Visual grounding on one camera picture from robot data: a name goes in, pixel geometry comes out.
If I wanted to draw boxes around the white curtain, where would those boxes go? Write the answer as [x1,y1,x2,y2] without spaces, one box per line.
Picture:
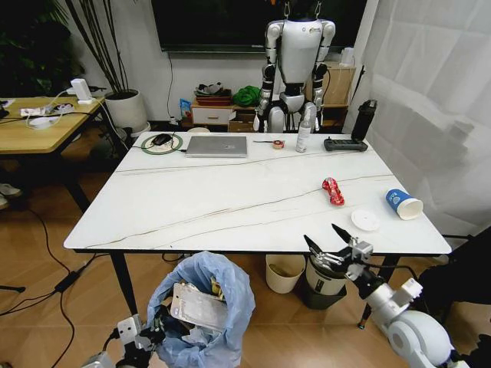
[342,0,491,237]

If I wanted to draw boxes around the white plant pot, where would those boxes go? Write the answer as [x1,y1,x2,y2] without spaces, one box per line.
[104,89,152,137]

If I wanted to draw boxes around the green cloth bundle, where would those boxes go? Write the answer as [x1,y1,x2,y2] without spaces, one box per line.
[232,84,265,109]

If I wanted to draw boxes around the black and white plush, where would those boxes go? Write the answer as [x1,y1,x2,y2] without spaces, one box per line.
[194,80,233,98]

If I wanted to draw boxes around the yellow crumpled wrapper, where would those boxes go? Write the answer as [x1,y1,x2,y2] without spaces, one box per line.
[209,277,226,303]

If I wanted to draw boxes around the silver foil packet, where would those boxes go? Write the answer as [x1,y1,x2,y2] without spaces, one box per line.
[170,282,228,333]

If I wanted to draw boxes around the black wall television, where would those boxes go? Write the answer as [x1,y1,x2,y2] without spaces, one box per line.
[150,0,368,54]

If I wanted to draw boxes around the dark leafy plant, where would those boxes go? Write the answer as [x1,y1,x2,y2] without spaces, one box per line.
[0,0,85,99]

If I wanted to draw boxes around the red tray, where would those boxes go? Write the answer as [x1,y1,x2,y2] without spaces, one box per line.
[195,95,233,107]

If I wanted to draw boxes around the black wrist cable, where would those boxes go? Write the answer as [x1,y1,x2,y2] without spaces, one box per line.
[102,328,120,353]
[360,260,420,287]

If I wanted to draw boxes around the black handheld controller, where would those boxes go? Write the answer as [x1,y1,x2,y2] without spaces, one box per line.
[323,136,369,153]

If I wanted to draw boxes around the blue paper cup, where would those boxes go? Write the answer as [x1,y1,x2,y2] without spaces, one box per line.
[384,188,424,221]

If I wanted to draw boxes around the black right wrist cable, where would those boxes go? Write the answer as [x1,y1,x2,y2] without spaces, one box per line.
[360,260,420,287]

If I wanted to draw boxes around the white canister with black base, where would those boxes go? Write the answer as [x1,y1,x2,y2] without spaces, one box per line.
[302,254,348,311]

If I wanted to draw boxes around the silver laptop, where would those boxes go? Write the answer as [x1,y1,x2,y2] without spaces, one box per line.
[185,135,249,159]

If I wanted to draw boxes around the white cup lid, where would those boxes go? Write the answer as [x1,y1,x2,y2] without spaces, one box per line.
[351,207,381,232]

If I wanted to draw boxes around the low wooden cabinet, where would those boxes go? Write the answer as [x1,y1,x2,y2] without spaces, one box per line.
[180,94,351,133]

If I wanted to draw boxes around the black floor cable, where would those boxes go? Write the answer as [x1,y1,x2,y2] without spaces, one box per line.
[0,209,97,368]

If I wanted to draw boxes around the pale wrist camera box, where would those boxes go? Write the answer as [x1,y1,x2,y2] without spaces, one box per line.
[349,238,374,263]
[116,315,143,343]

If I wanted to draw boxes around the black water bottle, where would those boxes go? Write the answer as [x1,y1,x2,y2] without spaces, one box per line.
[351,99,379,141]

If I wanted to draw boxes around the green round mouse pad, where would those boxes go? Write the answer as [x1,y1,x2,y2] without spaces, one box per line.
[140,131,185,156]

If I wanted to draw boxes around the trash bin with blue bag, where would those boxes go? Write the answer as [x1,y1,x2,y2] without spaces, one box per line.
[147,251,257,368]

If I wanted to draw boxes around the pale shoe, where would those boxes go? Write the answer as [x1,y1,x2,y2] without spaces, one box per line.
[0,182,23,199]

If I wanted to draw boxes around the tall thin-stemmed plant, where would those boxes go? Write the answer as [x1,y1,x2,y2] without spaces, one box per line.
[64,0,130,95]

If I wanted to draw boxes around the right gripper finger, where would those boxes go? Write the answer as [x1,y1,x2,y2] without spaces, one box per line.
[303,234,347,270]
[331,223,361,251]

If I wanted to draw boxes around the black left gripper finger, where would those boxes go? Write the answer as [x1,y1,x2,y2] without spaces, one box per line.
[147,327,167,347]

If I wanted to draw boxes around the red snack wrapper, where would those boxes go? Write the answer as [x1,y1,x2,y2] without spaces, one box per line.
[321,176,346,208]

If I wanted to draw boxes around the black power adapter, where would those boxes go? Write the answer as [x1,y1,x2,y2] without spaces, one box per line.
[53,269,84,293]

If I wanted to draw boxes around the white humanoid robot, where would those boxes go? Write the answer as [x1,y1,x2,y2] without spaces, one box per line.
[252,0,338,133]

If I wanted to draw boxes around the cream plastic bin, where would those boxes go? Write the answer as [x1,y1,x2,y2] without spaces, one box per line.
[265,253,307,295]

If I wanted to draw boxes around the small cardboard box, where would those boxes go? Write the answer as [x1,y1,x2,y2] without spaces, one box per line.
[227,110,257,133]

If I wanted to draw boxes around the black bag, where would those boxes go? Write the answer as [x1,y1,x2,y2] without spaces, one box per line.
[417,228,491,327]

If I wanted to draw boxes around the wooden desk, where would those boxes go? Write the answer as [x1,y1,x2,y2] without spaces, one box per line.
[0,95,130,215]

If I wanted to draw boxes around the black thin stand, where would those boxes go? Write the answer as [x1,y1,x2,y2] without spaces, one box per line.
[346,64,368,118]

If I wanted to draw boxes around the white upright device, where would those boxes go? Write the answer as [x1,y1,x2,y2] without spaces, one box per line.
[69,77,96,106]

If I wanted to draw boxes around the white power strip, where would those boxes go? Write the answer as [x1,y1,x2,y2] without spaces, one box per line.
[20,102,76,118]

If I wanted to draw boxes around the white round device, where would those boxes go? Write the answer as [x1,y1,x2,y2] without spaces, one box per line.
[28,116,55,132]

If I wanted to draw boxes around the clear spray bottle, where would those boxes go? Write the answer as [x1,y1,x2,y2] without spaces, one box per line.
[295,102,318,154]

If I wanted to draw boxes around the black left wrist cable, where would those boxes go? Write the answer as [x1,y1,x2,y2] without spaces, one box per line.
[102,328,120,353]

